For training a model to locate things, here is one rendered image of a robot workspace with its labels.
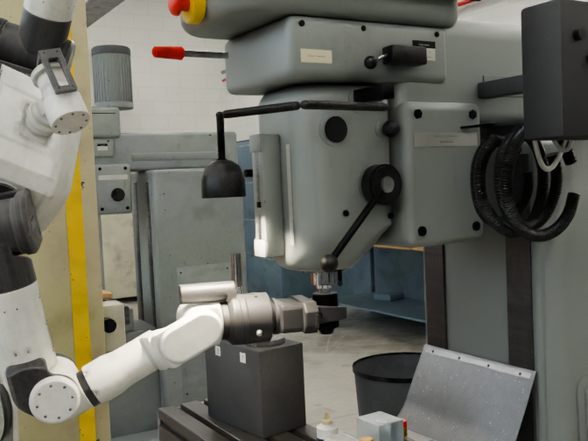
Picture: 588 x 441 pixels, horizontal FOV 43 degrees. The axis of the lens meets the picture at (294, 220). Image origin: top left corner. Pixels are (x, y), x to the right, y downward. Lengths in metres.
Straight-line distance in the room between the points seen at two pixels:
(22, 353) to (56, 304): 1.70
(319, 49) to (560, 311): 0.68
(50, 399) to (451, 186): 0.77
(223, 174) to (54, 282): 1.81
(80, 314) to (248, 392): 1.43
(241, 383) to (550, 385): 0.64
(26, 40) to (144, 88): 9.37
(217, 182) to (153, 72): 9.78
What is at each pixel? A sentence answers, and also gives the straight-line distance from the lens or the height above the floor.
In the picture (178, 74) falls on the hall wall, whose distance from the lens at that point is 11.08.
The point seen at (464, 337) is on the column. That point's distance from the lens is 1.63.
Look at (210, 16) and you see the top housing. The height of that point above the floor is 1.74.
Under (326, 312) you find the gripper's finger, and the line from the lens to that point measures 1.33.
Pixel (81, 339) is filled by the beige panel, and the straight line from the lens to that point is 2.98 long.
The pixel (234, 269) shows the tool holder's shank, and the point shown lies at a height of 1.27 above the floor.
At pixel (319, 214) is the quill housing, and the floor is 1.41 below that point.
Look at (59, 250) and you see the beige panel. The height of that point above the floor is 1.25.
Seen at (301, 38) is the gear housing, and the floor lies 1.69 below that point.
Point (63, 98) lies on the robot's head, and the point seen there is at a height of 1.62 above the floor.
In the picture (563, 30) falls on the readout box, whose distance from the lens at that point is 1.22.
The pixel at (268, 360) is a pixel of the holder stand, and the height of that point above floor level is 1.09.
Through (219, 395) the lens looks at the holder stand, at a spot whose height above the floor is 0.99.
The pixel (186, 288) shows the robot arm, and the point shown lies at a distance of 1.28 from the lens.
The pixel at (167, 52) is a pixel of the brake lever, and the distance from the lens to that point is 1.33.
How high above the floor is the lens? 1.47
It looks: 3 degrees down
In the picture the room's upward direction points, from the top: 3 degrees counter-clockwise
